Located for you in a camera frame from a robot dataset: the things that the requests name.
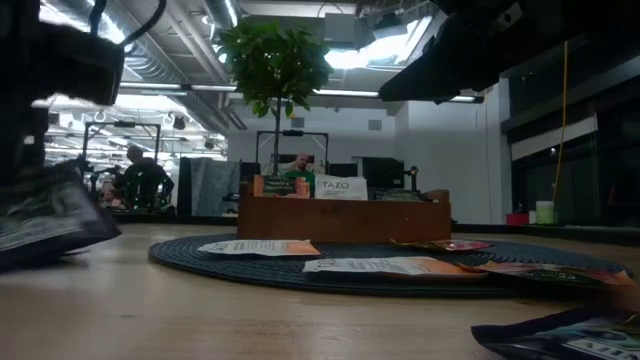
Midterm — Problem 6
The black clamp stand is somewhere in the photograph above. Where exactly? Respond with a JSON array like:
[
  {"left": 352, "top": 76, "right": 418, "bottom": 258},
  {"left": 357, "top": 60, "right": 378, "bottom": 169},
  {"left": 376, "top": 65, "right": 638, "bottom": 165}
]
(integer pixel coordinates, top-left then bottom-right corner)
[{"left": 403, "top": 164, "right": 420, "bottom": 192}]

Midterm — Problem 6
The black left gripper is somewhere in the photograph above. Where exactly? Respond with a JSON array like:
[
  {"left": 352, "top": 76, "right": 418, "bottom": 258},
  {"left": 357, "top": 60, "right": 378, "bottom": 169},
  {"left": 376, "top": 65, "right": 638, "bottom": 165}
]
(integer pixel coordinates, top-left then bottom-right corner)
[{"left": 0, "top": 0, "right": 52, "bottom": 187}]

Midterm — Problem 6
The green potted plant black pot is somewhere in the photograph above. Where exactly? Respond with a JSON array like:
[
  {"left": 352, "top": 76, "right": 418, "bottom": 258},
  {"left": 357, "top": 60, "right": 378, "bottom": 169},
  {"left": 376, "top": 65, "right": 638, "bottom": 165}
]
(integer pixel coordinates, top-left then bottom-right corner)
[{"left": 214, "top": 19, "right": 335, "bottom": 177}]

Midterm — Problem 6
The round dark woven placemat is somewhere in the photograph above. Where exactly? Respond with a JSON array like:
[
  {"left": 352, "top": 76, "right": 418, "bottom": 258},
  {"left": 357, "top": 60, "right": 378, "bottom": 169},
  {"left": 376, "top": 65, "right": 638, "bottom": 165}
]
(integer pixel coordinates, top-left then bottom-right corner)
[{"left": 148, "top": 233, "right": 636, "bottom": 299}]

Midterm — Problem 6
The grey partition cloth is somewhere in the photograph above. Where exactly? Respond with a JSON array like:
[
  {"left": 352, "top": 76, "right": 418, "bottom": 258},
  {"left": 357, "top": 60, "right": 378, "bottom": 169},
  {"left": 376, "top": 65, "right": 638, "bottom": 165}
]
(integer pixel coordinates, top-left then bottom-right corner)
[{"left": 189, "top": 157, "right": 242, "bottom": 217}]

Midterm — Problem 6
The wooden three-compartment tray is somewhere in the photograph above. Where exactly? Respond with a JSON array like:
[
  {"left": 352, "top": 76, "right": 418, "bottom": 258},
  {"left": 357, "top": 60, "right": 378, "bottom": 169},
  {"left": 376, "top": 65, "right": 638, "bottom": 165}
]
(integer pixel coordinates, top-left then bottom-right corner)
[{"left": 236, "top": 180, "right": 453, "bottom": 245}]

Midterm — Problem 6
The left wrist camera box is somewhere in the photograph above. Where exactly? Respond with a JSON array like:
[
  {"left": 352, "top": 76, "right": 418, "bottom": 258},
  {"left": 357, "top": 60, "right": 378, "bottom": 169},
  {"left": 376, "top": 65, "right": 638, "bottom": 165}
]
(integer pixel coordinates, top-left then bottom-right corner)
[{"left": 37, "top": 22, "right": 126, "bottom": 107}]

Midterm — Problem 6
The ceiling light strip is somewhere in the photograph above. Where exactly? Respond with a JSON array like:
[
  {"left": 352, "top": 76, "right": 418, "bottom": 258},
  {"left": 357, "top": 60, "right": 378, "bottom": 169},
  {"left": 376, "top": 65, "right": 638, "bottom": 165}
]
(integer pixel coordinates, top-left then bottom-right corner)
[
  {"left": 118, "top": 80, "right": 237, "bottom": 95},
  {"left": 312, "top": 88, "right": 477, "bottom": 104}
]

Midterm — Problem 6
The grey ceiling box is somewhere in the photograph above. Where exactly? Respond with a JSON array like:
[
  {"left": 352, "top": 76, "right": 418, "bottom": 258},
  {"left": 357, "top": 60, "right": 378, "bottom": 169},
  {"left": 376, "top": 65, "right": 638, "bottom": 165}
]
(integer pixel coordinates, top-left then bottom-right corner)
[{"left": 323, "top": 12, "right": 359, "bottom": 47}]

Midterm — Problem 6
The black looped gripper cable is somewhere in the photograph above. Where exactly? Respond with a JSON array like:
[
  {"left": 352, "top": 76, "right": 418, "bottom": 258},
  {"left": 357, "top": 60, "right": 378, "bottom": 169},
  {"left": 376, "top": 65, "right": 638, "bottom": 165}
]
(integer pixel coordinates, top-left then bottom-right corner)
[{"left": 88, "top": 0, "right": 168, "bottom": 47}]

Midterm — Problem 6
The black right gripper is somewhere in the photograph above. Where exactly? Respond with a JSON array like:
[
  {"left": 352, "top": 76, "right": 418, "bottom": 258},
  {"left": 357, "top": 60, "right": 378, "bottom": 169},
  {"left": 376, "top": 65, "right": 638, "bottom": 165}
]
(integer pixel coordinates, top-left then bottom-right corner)
[{"left": 378, "top": 0, "right": 567, "bottom": 104}]

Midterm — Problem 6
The white and orange tea packet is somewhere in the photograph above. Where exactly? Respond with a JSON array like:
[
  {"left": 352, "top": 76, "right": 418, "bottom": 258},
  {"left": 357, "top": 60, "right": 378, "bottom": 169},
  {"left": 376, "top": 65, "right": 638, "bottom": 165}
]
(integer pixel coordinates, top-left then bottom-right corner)
[
  {"left": 313, "top": 174, "right": 369, "bottom": 202},
  {"left": 197, "top": 238, "right": 322, "bottom": 258},
  {"left": 301, "top": 255, "right": 487, "bottom": 279}
]

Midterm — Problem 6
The background black rig frame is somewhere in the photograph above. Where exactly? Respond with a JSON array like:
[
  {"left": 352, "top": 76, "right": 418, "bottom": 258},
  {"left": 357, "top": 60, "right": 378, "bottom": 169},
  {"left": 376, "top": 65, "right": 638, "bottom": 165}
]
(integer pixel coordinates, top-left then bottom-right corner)
[
  {"left": 79, "top": 121, "right": 162, "bottom": 211},
  {"left": 255, "top": 129, "right": 330, "bottom": 176}
]

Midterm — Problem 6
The pale green cup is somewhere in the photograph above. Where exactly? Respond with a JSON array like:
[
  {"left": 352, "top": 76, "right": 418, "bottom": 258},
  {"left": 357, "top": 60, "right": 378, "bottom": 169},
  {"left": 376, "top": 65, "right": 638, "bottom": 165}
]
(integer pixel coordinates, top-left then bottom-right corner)
[{"left": 535, "top": 200, "right": 555, "bottom": 225}]

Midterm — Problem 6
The black tea packet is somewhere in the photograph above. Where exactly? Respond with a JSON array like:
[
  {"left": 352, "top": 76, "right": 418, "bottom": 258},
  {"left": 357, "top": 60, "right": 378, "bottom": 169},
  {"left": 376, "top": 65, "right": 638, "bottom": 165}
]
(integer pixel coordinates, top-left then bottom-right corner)
[
  {"left": 0, "top": 164, "right": 123, "bottom": 271},
  {"left": 373, "top": 188, "right": 424, "bottom": 203},
  {"left": 470, "top": 304, "right": 640, "bottom": 360}
]

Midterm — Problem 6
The black cabinet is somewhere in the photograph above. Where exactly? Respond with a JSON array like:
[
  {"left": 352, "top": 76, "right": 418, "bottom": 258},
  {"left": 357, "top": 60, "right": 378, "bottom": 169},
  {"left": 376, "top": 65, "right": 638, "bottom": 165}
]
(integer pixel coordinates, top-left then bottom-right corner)
[{"left": 355, "top": 156, "right": 406, "bottom": 190}]

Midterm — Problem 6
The person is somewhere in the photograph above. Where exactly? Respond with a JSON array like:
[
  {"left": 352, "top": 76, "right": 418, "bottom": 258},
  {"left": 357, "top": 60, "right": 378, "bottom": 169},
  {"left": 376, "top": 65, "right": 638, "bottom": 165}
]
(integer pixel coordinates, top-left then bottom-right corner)
[
  {"left": 283, "top": 152, "right": 318, "bottom": 184},
  {"left": 118, "top": 144, "right": 176, "bottom": 210}
]

